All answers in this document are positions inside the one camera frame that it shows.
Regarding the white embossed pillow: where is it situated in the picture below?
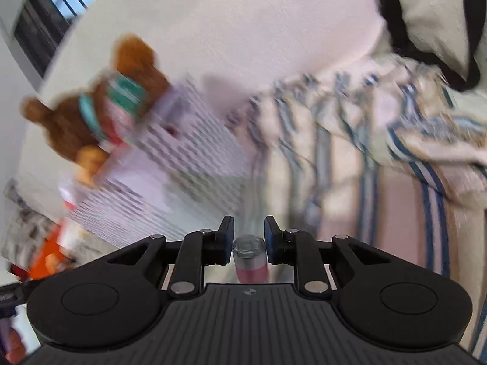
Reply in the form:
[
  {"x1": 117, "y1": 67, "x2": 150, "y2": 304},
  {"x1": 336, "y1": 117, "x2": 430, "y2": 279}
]
[{"x1": 15, "y1": 0, "x2": 393, "y2": 214}]

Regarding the small pink bottle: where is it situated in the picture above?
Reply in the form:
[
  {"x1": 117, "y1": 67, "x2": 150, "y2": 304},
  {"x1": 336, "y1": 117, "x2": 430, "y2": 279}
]
[{"x1": 233, "y1": 235, "x2": 269, "y2": 284}]

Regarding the brown teddy bear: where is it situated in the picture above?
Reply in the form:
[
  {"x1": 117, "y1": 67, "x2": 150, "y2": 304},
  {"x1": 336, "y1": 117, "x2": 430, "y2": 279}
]
[{"x1": 21, "y1": 35, "x2": 170, "y2": 188}]

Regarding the orange box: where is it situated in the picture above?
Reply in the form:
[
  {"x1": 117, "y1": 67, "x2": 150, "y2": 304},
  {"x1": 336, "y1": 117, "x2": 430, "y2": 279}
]
[{"x1": 28, "y1": 224, "x2": 74, "y2": 280}]

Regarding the black bag strap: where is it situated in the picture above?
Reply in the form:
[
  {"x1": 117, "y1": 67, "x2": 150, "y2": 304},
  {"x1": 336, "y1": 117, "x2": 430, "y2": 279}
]
[{"x1": 366, "y1": 0, "x2": 487, "y2": 92}]

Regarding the striped beige blue cloth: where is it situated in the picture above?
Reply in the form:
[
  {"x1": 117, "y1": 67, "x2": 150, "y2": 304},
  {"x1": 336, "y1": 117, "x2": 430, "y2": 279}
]
[{"x1": 227, "y1": 54, "x2": 486, "y2": 361}]

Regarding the green white packet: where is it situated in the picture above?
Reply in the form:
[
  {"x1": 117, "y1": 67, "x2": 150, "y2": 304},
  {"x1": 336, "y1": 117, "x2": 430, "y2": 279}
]
[{"x1": 107, "y1": 73, "x2": 146, "y2": 115}]

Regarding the white perforated plastic basket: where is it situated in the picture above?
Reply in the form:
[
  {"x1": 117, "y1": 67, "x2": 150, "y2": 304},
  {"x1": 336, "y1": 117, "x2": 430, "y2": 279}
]
[{"x1": 69, "y1": 79, "x2": 249, "y2": 248}]

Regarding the window with bars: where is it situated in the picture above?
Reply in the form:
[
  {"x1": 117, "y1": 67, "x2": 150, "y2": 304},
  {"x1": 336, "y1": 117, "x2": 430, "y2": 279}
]
[{"x1": 1, "y1": 0, "x2": 96, "y2": 89}]

